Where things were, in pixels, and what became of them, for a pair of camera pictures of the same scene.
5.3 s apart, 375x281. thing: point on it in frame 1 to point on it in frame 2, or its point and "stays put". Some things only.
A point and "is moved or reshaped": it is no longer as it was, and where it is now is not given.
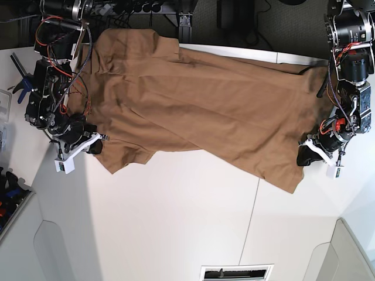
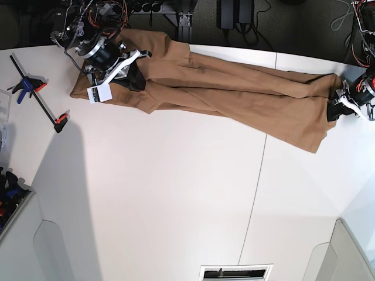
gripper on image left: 74,134 to 108,56
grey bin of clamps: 14,196 stays put
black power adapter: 225,14 stays put
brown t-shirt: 139,92 is moved or reshaped
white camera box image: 66,166 to 101,93
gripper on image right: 329,142 to 359,93
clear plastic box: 5,107 stays put
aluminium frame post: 185,28 stays put
